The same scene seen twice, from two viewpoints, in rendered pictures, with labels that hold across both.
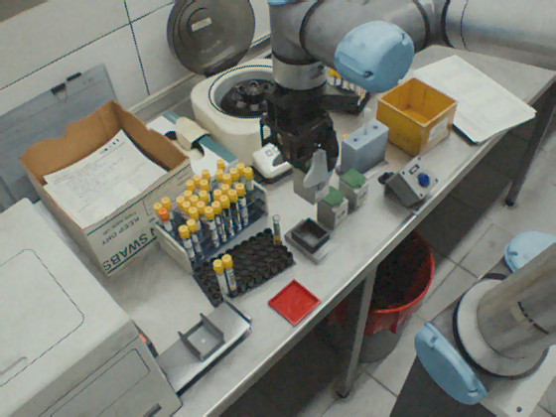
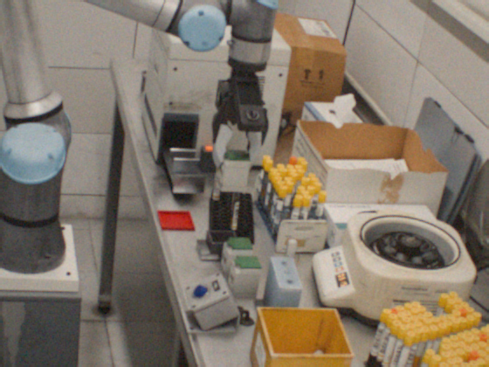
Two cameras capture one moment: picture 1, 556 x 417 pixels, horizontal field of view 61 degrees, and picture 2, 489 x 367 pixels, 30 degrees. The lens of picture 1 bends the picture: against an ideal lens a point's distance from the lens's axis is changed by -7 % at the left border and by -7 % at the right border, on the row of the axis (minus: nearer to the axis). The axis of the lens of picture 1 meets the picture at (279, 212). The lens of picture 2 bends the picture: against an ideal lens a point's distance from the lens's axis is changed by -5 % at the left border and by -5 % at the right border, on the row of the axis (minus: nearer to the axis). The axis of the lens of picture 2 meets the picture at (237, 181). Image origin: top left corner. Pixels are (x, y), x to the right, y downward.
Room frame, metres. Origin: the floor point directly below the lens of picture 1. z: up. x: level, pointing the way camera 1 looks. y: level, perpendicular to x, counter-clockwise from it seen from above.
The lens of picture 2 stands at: (1.30, -1.50, 1.81)
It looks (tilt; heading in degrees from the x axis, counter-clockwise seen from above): 26 degrees down; 116
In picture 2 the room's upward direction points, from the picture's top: 9 degrees clockwise
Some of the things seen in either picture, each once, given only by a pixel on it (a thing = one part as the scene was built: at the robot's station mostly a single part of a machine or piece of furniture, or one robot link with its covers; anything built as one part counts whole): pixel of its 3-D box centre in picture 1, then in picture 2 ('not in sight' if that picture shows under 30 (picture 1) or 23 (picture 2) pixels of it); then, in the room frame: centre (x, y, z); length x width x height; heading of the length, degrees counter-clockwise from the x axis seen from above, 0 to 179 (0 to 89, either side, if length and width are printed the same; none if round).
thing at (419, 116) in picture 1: (415, 117); (299, 356); (0.89, -0.32, 0.93); 0.13 x 0.13 x 0.10; 39
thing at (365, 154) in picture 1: (363, 151); (281, 296); (0.78, -0.19, 0.92); 0.10 x 0.07 x 0.10; 127
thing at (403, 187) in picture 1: (405, 177); (223, 302); (0.70, -0.26, 0.92); 0.13 x 0.07 x 0.08; 43
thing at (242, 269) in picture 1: (241, 252); (234, 196); (0.53, 0.07, 0.93); 0.17 x 0.09 x 0.11; 121
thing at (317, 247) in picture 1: (310, 237); (222, 245); (0.58, -0.06, 0.89); 0.09 x 0.05 x 0.04; 43
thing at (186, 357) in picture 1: (192, 348); (182, 160); (0.35, 0.15, 0.92); 0.21 x 0.07 x 0.05; 133
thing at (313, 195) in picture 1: (311, 180); (233, 171); (0.58, -0.05, 1.05); 0.05 x 0.04 x 0.06; 43
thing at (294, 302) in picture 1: (294, 302); (175, 220); (0.45, -0.02, 0.88); 0.07 x 0.07 x 0.01; 43
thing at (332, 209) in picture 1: (332, 208); (237, 258); (0.64, -0.10, 0.91); 0.05 x 0.04 x 0.07; 43
